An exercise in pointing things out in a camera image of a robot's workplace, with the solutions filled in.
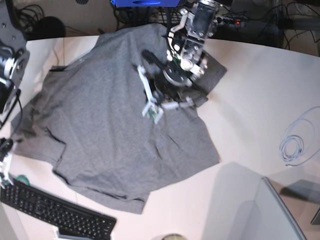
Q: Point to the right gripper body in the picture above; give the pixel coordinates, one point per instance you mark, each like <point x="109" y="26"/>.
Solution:
<point x="6" y="146"/>

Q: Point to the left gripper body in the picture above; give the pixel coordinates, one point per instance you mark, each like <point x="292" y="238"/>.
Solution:
<point x="163" y="92"/>

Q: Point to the grey t-shirt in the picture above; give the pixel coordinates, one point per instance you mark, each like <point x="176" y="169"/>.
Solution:
<point x="87" y="123"/>

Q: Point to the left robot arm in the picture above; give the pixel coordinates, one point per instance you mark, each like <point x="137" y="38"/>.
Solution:
<point x="186" y="61"/>

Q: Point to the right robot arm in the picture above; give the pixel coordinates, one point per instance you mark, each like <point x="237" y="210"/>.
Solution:
<point x="14" y="58"/>

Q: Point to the green tape roll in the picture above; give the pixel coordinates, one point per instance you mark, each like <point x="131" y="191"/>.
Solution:
<point x="23" y="179"/>

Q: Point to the black keyboard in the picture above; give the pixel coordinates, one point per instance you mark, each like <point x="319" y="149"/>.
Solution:
<point x="58" y="212"/>

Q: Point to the blue box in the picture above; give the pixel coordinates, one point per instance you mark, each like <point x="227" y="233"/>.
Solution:
<point x="145" y="3"/>

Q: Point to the round tan lid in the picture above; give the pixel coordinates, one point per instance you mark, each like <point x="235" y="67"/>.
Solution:
<point x="173" y="236"/>

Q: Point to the grey monitor edge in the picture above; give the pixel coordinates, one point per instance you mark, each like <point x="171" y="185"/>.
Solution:
<point x="280" y="222"/>

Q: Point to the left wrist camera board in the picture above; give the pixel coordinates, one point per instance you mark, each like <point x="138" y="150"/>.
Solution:
<point x="153" y="112"/>

